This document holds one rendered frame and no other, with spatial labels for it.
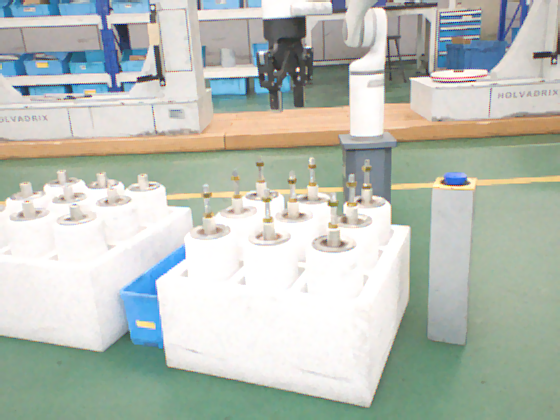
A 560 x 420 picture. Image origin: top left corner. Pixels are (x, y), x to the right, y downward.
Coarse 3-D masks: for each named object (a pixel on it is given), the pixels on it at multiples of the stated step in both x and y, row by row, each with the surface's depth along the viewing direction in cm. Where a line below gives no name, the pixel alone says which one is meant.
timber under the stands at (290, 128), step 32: (224, 128) 312; (256, 128) 307; (288, 128) 302; (320, 128) 297; (384, 128) 289; (416, 128) 289; (448, 128) 289; (480, 128) 289; (512, 128) 288; (544, 128) 288
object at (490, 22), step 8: (448, 0) 701; (456, 0) 668; (464, 0) 659; (472, 0) 659; (480, 0) 659; (488, 0) 659; (496, 0) 659; (488, 8) 662; (496, 8) 662; (488, 16) 665; (496, 16) 665; (488, 24) 668; (496, 24) 668; (488, 32) 670; (496, 32) 670
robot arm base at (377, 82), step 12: (360, 84) 144; (372, 84) 143; (360, 96) 145; (372, 96) 144; (360, 108) 146; (372, 108) 145; (360, 120) 147; (372, 120) 146; (360, 132) 148; (372, 132) 147
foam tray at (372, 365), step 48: (192, 288) 96; (240, 288) 93; (384, 288) 95; (192, 336) 99; (240, 336) 95; (288, 336) 91; (336, 336) 88; (384, 336) 98; (288, 384) 95; (336, 384) 91
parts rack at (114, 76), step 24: (96, 0) 524; (0, 24) 532; (24, 24) 531; (48, 24) 531; (72, 24) 530; (96, 24) 585; (120, 24) 583; (120, 48) 576; (120, 72) 600; (216, 72) 542; (240, 72) 542
